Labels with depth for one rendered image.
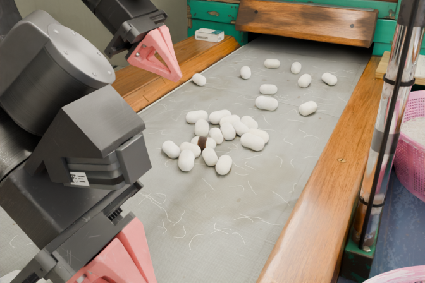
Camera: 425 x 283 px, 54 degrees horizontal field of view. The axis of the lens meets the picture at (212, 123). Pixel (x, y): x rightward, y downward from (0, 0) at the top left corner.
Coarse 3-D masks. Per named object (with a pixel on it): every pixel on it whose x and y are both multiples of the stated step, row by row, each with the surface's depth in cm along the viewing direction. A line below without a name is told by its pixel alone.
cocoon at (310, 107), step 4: (304, 104) 66; (308, 104) 66; (312, 104) 67; (300, 108) 66; (304, 108) 66; (308, 108) 66; (312, 108) 66; (316, 108) 67; (300, 112) 66; (304, 112) 66; (308, 112) 66
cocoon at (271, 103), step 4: (260, 96) 69; (256, 100) 68; (260, 100) 68; (264, 100) 68; (268, 100) 67; (272, 100) 67; (276, 100) 68; (256, 104) 68; (260, 104) 68; (264, 104) 68; (268, 104) 67; (272, 104) 67; (276, 104) 68; (260, 108) 69; (264, 108) 68; (268, 108) 68; (272, 108) 68
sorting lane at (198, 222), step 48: (240, 48) 101; (192, 96) 74; (240, 96) 74; (288, 96) 74; (336, 96) 74; (240, 144) 58; (288, 144) 58; (144, 192) 48; (192, 192) 48; (240, 192) 48; (288, 192) 48; (0, 240) 41; (192, 240) 41; (240, 240) 41
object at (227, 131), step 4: (224, 124) 60; (228, 124) 59; (220, 128) 60; (224, 128) 59; (228, 128) 58; (232, 128) 59; (224, 132) 58; (228, 132) 58; (232, 132) 58; (224, 136) 59; (228, 136) 58; (232, 136) 58
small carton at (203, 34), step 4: (200, 28) 99; (204, 28) 99; (196, 32) 97; (200, 32) 97; (204, 32) 96; (208, 32) 96; (212, 32) 96; (216, 32) 96; (220, 32) 96; (196, 36) 98; (200, 36) 97; (204, 36) 97; (208, 36) 96; (212, 36) 96; (216, 36) 95; (220, 36) 96; (204, 40) 97; (208, 40) 97; (212, 40) 96; (216, 40) 96; (220, 40) 97
